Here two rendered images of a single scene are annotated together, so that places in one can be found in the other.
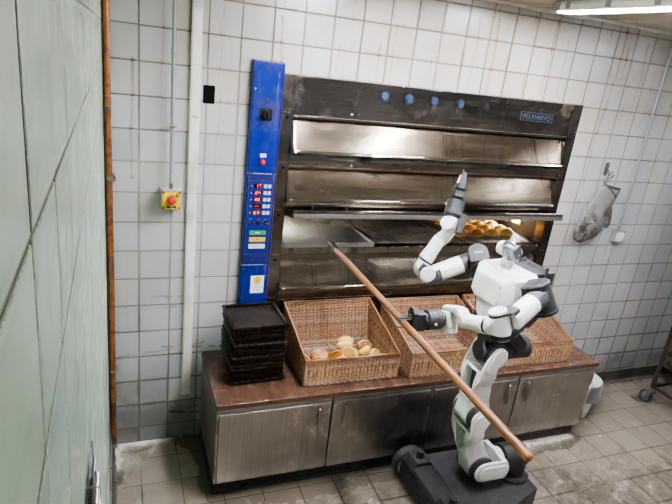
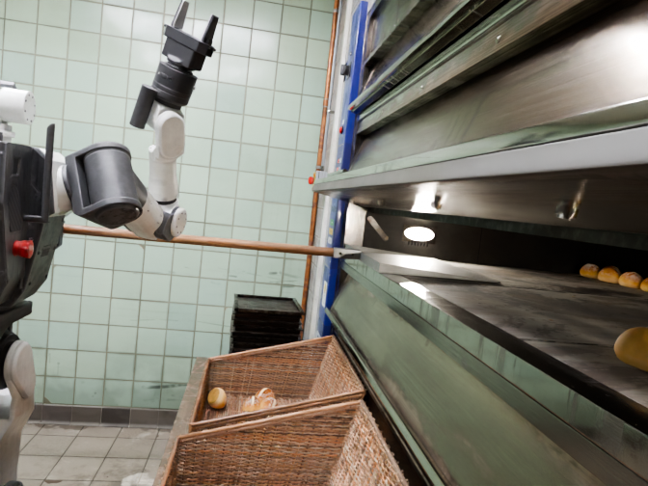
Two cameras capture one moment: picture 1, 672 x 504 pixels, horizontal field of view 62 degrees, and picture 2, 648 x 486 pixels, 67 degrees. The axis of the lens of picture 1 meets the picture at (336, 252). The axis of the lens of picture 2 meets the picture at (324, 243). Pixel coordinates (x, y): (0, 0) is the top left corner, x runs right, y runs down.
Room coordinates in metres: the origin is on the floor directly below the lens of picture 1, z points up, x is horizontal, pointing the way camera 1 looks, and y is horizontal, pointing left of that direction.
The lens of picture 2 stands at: (3.30, -1.57, 1.35)
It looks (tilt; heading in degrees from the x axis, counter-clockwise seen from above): 5 degrees down; 104
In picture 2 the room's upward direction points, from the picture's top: 6 degrees clockwise
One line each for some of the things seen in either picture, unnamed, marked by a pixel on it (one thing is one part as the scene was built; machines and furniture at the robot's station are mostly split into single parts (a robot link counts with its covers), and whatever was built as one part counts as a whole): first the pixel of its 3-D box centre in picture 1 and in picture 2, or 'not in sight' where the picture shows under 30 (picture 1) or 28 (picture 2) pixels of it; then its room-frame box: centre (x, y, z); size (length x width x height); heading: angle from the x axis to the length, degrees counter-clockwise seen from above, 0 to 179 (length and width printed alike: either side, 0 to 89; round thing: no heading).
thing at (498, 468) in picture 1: (482, 460); not in sight; (2.47, -0.91, 0.28); 0.21 x 0.20 x 0.13; 112
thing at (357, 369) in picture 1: (339, 338); (273, 393); (2.82, -0.08, 0.72); 0.56 x 0.49 x 0.28; 113
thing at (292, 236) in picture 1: (320, 234); (411, 260); (3.19, 0.10, 1.20); 0.55 x 0.36 x 0.03; 112
